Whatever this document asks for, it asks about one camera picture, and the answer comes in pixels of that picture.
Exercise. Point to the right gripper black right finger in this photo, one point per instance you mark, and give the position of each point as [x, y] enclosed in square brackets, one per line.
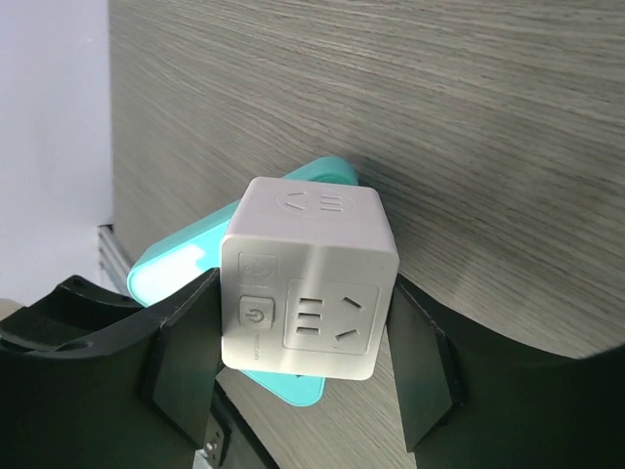
[470, 397]

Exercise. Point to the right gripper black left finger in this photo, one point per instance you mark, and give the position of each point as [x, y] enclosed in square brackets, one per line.
[92, 379]

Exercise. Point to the teal triangular socket base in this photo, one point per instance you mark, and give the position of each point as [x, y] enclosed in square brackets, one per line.
[179, 258]

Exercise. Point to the white cube socket plug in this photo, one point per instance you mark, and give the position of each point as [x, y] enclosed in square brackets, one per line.
[307, 275]

